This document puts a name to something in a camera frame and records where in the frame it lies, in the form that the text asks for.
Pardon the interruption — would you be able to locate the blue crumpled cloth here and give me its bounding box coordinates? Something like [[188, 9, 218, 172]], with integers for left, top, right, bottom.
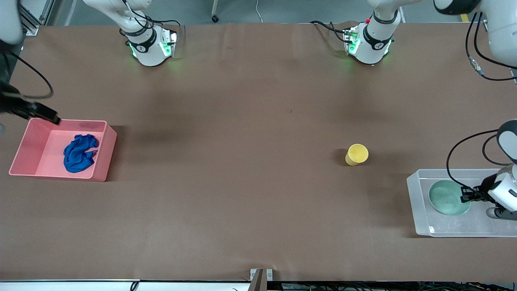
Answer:
[[63, 134, 99, 174]]

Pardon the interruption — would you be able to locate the black left arm wrist cable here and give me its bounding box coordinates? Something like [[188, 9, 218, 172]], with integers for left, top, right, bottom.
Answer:
[[446, 129, 510, 191]]

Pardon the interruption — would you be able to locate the black left arm base cable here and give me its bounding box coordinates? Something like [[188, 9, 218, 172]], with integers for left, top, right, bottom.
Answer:
[[310, 20, 356, 44]]

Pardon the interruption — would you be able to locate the yellow plastic cup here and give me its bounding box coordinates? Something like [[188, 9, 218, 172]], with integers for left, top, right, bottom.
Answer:
[[345, 144, 369, 166]]

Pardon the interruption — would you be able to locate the mint green bowl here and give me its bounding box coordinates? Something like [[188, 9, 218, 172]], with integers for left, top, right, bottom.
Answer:
[[428, 180, 472, 215]]

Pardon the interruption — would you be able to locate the black left arm upper cable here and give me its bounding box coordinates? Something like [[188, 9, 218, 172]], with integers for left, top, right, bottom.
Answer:
[[465, 11, 517, 82]]

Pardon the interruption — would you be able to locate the black right arm wrist cable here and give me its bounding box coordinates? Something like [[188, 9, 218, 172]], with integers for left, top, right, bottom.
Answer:
[[4, 49, 54, 100]]

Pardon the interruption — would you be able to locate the black arm wrist cable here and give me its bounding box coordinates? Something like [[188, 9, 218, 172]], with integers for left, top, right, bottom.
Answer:
[[446, 129, 510, 191], [4, 49, 54, 100]]

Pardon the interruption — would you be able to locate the aluminium frame profile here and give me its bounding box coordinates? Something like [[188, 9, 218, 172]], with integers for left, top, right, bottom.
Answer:
[[18, 0, 55, 37]]

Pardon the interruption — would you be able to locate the pink plastic bin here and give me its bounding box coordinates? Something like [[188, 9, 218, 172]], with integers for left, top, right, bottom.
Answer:
[[9, 118, 118, 182]]

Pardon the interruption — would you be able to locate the black right arm base cable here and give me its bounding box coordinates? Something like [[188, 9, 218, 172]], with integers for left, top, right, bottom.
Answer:
[[120, 0, 181, 43]]

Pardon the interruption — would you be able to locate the black arm base cable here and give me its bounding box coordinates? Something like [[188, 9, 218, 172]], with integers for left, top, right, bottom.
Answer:
[[120, 0, 181, 43], [310, 20, 356, 44]]

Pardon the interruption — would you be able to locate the grey metal table bracket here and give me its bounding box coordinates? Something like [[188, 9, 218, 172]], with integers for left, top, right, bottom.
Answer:
[[250, 268, 273, 291]]

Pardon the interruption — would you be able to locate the clear plastic storage box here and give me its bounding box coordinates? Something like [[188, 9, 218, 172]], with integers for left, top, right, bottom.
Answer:
[[406, 168, 517, 237]]

